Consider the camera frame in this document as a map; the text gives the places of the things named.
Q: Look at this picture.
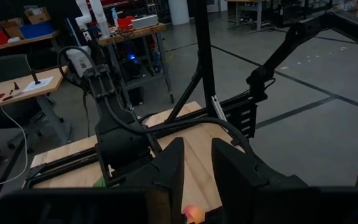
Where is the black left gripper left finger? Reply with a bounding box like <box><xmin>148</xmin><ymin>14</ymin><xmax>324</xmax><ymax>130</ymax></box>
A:
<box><xmin>110</xmin><ymin>136</ymin><xmax>185</xmax><ymax>224</ymax></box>

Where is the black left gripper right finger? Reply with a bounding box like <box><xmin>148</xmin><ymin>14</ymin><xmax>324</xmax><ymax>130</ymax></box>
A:
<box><xmin>211</xmin><ymin>138</ymin><xmax>307</xmax><ymax>224</ymax></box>

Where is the toy peach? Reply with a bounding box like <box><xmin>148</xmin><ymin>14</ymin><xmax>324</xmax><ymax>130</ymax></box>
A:
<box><xmin>181</xmin><ymin>203</ymin><xmax>207</xmax><ymax>224</ymax></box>

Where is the black slotted mounting plate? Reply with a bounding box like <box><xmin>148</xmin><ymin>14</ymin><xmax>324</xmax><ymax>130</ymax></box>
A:
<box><xmin>225</xmin><ymin>93</ymin><xmax>259</xmax><ymax>139</ymax></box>

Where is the light green rosette succulent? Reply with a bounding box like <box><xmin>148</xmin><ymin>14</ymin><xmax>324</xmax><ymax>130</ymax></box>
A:
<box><xmin>93</xmin><ymin>175</ymin><xmax>108</xmax><ymax>188</ymax></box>

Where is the computer with blue light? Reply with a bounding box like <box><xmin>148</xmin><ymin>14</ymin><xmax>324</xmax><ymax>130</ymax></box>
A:
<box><xmin>121</xmin><ymin>51</ymin><xmax>144</xmax><ymax>80</ymax></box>

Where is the white labelled container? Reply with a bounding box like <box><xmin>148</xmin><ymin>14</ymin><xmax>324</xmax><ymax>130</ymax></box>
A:
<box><xmin>65</xmin><ymin>46</ymin><xmax>92</xmax><ymax>78</ymax></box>

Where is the wooden workbench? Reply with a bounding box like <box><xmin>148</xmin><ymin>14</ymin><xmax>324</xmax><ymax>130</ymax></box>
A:
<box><xmin>97</xmin><ymin>22</ymin><xmax>175</xmax><ymax>105</ymax></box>

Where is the white paper sheet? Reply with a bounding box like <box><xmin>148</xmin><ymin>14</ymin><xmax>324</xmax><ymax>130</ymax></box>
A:
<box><xmin>22</xmin><ymin>76</ymin><xmax>54</xmax><ymax>93</ymax></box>

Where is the white box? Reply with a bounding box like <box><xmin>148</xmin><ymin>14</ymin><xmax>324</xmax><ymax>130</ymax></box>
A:
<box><xmin>131</xmin><ymin>14</ymin><xmax>160</xmax><ymax>30</ymax></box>

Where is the red plastic bin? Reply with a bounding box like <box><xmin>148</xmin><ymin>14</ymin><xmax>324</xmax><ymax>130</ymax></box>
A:
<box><xmin>116</xmin><ymin>15</ymin><xmax>135</xmax><ymax>31</ymax></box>

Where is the small black stand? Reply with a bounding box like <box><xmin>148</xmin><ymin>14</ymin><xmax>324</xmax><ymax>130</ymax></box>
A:
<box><xmin>29</xmin><ymin>67</ymin><xmax>42</xmax><ymax>85</ymax></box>

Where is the white pillar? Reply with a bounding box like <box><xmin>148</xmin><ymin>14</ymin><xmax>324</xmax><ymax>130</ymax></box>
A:
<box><xmin>167</xmin><ymin>0</ymin><xmax>191</xmax><ymax>26</ymax></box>

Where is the spray bottle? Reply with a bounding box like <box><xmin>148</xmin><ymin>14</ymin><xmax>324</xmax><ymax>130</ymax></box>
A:
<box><xmin>110</xmin><ymin>6</ymin><xmax>120</xmax><ymax>28</ymax></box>

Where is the grey metal table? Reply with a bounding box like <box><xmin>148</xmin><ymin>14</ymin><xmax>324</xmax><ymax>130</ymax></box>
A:
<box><xmin>225</xmin><ymin>0</ymin><xmax>276</xmax><ymax>34</ymax></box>

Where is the dark furniture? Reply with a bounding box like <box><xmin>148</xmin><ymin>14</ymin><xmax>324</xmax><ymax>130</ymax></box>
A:
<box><xmin>272</xmin><ymin>0</ymin><xmax>335</xmax><ymax>28</ymax></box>

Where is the wooden desk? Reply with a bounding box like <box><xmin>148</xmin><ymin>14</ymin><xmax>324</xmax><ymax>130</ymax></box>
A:
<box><xmin>0</xmin><ymin>66</ymin><xmax>71</xmax><ymax>147</ymax></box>

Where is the dark office chair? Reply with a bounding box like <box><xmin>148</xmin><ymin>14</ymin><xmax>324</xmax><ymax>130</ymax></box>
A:
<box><xmin>0</xmin><ymin>54</ymin><xmax>65</xmax><ymax>150</ymax></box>

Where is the blue plastic bin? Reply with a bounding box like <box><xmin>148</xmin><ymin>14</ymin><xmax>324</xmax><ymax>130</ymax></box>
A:
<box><xmin>19</xmin><ymin>21</ymin><xmax>55</xmax><ymax>40</ymax></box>

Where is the wooden shelf table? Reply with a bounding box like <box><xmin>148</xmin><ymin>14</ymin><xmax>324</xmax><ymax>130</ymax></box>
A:
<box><xmin>0</xmin><ymin>30</ymin><xmax>60</xmax><ymax>54</ymax></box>

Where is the cardboard box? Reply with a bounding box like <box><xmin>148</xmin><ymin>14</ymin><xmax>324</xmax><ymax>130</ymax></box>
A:
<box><xmin>0</xmin><ymin>20</ymin><xmax>24</xmax><ymax>39</ymax></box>
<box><xmin>23</xmin><ymin>6</ymin><xmax>52</xmax><ymax>25</ymax></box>

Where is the red object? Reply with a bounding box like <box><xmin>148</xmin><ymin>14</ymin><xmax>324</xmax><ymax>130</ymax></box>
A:
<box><xmin>0</xmin><ymin>29</ymin><xmax>9</xmax><ymax>47</ymax></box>

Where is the thick black cable hose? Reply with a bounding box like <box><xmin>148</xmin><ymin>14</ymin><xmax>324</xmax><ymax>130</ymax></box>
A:
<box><xmin>103</xmin><ymin>93</ymin><xmax>256</xmax><ymax>155</ymax></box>

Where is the silver metal bracket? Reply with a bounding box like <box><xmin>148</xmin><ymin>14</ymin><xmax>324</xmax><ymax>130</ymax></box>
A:
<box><xmin>211</xmin><ymin>95</ymin><xmax>229</xmax><ymax>123</ymax></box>

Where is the black aluminium table frame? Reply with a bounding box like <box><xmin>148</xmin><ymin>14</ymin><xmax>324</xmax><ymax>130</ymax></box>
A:
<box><xmin>23</xmin><ymin>0</ymin><xmax>260</xmax><ymax>190</ymax></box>

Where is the white floor cable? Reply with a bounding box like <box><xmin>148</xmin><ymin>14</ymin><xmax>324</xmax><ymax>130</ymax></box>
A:
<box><xmin>0</xmin><ymin>105</ymin><xmax>30</xmax><ymax>185</ymax></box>

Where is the black right arm cable loop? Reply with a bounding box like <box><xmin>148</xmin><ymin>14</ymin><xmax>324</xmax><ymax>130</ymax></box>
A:
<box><xmin>57</xmin><ymin>45</ymin><xmax>90</xmax><ymax>94</ymax></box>

